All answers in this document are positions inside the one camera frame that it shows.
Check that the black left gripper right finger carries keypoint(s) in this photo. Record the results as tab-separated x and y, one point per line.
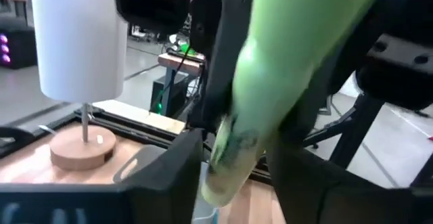
338	200

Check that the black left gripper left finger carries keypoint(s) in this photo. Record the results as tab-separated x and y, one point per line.
101	203

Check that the pale green highlighter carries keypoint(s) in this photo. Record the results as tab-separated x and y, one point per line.
287	48

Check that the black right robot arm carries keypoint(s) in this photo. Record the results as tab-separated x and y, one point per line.
220	48

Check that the small wooden side table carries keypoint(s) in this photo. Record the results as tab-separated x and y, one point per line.
179	65

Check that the white shade table lamp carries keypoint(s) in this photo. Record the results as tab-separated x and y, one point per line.
78	41

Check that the black computer case purple lights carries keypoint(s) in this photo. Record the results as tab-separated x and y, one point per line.
23	55

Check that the green box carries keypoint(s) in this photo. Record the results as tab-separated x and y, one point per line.
187	49

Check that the black frame strut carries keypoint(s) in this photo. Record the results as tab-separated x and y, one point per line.
355	132

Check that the black aluminium table frame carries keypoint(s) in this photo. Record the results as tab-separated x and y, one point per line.
135	129

